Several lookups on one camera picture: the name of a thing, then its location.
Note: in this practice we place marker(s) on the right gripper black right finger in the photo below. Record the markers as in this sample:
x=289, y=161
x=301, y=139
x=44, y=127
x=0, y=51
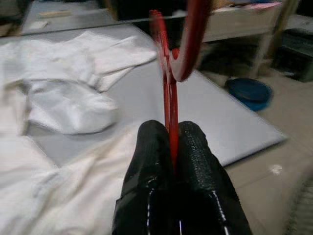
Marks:
x=203, y=191

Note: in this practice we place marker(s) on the blue round basin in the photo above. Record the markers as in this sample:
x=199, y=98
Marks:
x=247, y=93

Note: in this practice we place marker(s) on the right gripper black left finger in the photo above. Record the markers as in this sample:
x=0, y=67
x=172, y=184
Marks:
x=146, y=183

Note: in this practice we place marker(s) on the black crate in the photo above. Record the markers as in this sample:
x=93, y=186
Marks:
x=296, y=51

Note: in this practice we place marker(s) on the red plastic hanger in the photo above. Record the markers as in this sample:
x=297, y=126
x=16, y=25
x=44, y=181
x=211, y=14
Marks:
x=171, y=110

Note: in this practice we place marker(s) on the plain white shirt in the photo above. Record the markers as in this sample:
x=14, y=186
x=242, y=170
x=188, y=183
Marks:
x=61, y=61

